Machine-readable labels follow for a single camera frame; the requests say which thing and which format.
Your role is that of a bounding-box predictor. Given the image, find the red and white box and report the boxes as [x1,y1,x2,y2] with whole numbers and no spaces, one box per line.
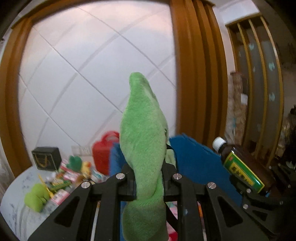
[50,189,70,205]

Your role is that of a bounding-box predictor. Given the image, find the light green plush toy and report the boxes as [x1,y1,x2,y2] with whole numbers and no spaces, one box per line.
[24,184,50,212]

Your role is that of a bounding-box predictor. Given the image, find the dark green frog plush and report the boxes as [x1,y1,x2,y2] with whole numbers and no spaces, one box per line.
[67,156,83,172]

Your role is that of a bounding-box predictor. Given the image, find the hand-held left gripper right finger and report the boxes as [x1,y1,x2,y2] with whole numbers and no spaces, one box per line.
[162,161,270,241]

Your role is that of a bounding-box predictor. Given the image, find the wooden shelf unit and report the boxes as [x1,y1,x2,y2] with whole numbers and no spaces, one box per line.
[227,14,296,167]

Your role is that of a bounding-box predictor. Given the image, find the blue plastic crate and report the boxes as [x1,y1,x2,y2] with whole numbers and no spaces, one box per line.
[109,133,243,241]

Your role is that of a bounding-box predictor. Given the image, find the brown wooden wall frame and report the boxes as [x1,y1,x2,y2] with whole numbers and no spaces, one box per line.
[0,0,229,176]

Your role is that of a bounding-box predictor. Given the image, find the black gift box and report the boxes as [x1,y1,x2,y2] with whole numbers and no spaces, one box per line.
[32,146,62,171]

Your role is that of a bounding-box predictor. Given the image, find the long green plush toy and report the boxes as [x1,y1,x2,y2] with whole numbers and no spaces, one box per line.
[120,72,169,241]

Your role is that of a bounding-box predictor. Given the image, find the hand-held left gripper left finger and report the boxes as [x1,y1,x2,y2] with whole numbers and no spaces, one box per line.
[28,162,137,241]

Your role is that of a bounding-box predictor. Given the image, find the brown bottle with green label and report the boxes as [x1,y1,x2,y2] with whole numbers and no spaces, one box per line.
[212,137,275,197]

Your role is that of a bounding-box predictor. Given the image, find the small green box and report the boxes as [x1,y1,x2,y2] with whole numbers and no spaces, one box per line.
[52,181,71,191]

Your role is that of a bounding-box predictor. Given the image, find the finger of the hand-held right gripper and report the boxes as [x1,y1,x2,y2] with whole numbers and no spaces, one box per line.
[268,163,296,200]
[229,175,278,234]

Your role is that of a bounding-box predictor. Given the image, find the patterned wrapped bundle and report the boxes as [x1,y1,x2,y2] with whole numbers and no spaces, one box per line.
[228,72,248,145]

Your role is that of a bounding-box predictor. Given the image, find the yellow duck plush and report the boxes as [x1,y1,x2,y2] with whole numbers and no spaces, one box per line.
[81,162,92,178]

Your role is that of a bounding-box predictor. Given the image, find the red plastic toy suitcase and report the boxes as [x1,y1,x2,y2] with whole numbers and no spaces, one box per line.
[92,131,121,175]

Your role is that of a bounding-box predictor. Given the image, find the white wall socket strip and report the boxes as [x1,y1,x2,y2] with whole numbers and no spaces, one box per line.
[71,146,92,156]

